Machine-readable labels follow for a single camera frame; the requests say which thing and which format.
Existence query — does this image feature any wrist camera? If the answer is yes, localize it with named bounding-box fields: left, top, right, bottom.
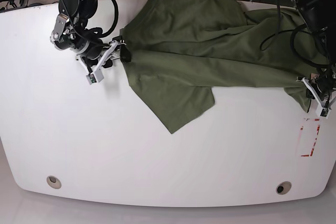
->
left=86, top=69, right=104, bottom=85
left=316, top=103, right=331, bottom=119

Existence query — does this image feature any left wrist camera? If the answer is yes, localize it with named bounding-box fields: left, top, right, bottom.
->
left=316, top=103, right=331, bottom=119

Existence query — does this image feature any left table grommet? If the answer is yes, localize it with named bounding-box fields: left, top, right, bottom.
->
left=46, top=176, right=61, bottom=189

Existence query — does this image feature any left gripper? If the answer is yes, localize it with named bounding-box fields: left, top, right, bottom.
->
left=297, top=73, right=335, bottom=113

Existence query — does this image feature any red tape marking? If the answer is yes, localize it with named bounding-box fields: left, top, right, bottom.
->
left=297, top=119, right=321, bottom=157

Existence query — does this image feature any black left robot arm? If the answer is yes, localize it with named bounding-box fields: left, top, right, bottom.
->
left=290, top=0, right=335, bottom=118

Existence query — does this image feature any right table grommet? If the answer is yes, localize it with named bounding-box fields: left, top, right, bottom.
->
left=276, top=182, right=292, bottom=195

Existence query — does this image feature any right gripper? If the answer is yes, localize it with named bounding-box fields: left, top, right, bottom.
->
left=50, top=31, right=132, bottom=73

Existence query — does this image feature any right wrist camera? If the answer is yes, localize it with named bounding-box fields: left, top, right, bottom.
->
left=86, top=69, right=104, bottom=85

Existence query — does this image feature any table grommet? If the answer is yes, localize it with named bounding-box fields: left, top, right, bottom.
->
left=46, top=176, right=61, bottom=189
left=276, top=182, right=292, bottom=195

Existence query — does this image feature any green T-shirt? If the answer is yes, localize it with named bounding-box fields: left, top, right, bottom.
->
left=122, top=0, right=328, bottom=133

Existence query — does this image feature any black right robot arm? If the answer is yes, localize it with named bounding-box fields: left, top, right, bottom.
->
left=50, top=0, right=119, bottom=73

